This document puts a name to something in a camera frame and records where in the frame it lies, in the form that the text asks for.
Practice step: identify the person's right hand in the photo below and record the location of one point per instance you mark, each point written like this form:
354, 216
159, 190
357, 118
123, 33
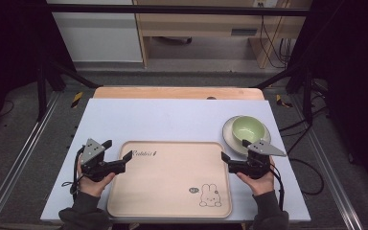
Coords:
262, 185

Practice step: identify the green bowl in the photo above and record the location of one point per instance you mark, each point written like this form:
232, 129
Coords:
247, 128

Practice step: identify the black metal crossbar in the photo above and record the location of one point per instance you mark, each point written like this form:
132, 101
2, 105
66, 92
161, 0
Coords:
179, 9

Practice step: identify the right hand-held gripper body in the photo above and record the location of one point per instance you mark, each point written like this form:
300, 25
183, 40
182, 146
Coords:
263, 148

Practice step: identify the person's left hand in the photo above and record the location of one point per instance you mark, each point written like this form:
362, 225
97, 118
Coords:
92, 187

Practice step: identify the yellow black tape strip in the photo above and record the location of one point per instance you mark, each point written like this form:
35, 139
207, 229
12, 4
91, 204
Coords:
77, 99
280, 100

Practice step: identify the wooden desk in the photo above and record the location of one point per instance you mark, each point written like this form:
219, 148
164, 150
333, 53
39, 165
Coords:
204, 25

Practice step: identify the pale lavender table board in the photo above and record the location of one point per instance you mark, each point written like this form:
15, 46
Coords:
159, 119

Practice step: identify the white cabinet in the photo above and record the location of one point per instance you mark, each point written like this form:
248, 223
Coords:
97, 35

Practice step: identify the aluminium floor rail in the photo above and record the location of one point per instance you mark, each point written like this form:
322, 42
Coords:
329, 166
16, 159

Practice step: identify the white wall socket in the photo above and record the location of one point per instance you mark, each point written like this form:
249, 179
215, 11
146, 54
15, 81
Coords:
265, 2

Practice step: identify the black metal stand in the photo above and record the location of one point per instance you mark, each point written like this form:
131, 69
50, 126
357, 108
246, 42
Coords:
41, 86
306, 92

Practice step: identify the beige tray with rabbit print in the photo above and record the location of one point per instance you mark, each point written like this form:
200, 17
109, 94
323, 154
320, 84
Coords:
169, 187

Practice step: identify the grey round plate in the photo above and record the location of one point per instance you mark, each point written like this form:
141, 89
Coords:
229, 140

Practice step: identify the black curtain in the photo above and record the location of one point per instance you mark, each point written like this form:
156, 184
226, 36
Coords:
9, 48
354, 80

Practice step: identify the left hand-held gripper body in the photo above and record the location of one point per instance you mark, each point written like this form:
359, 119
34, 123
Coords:
91, 151

